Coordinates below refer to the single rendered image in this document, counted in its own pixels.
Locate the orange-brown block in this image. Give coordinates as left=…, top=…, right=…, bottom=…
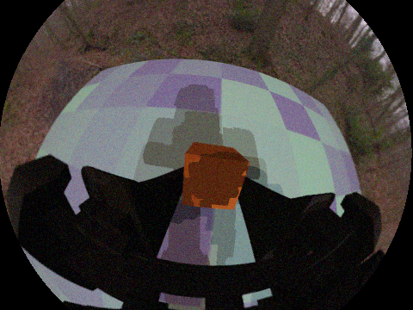
left=182, top=142, right=249, bottom=210

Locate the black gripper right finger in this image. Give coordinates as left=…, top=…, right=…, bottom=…
left=237, top=177, right=335, bottom=262

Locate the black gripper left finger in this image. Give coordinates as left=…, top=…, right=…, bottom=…
left=80, top=166, right=185, bottom=258

